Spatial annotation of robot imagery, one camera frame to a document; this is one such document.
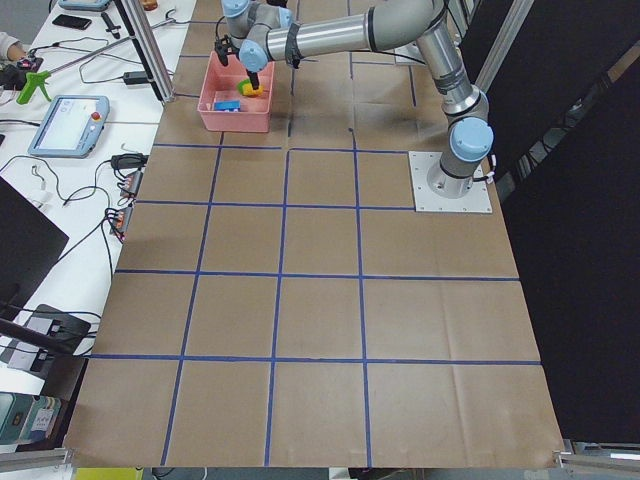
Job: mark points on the reacher grabber tool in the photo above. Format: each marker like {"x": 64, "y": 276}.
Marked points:
{"x": 38, "y": 80}

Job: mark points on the yellow block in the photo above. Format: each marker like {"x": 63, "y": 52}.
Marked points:
{"x": 254, "y": 92}

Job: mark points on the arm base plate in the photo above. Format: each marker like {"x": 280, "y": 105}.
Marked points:
{"x": 436, "y": 192}
{"x": 408, "y": 55}

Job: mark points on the black monitor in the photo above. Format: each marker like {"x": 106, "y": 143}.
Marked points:
{"x": 30, "y": 246}

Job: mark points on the pink plastic box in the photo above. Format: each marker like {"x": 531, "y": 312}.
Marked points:
{"x": 220, "y": 84}

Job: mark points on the person hand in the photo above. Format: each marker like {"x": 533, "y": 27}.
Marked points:
{"x": 11, "y": 48}

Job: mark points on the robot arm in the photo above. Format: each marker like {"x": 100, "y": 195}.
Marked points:
{"x": 261, "y": 33}

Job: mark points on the black power adapter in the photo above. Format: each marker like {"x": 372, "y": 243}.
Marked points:
{"x": 135, "y": 78}

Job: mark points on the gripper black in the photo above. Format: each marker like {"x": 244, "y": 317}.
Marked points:
{"x": 255, "y": 79}

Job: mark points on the teach pendant tablet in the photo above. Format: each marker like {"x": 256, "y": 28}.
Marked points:
{"x": 71, "y": 127}

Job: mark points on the blue block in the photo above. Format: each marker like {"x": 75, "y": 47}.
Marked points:
{"x": 227, "y": 106}

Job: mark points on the green block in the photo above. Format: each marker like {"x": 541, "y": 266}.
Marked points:
{"x": 244, "y": 86}

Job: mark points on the aluminium frame post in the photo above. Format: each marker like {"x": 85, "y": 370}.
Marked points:
{"x": 139, "y": 29}

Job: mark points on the black smartphone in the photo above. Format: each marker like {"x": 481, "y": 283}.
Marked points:
{"x": 72, "y": 22}

